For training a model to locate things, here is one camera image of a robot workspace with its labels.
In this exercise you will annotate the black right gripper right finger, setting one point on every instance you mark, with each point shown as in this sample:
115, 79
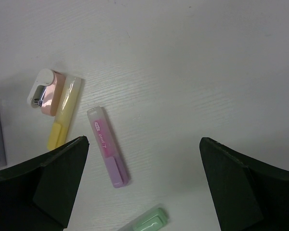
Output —
248, 194

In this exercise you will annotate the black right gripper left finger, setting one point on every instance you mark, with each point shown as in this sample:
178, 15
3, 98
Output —
39, 194

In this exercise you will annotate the pink purple highlighter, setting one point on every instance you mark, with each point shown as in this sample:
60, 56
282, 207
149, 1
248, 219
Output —
108, 148

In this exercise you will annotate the green highlighter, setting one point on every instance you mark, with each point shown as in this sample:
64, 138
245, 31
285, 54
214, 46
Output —
153, 219

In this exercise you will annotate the pink mini stapler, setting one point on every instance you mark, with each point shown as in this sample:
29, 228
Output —
46, 91

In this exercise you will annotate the yellow highlighter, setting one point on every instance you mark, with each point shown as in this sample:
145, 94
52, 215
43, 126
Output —
64, 113

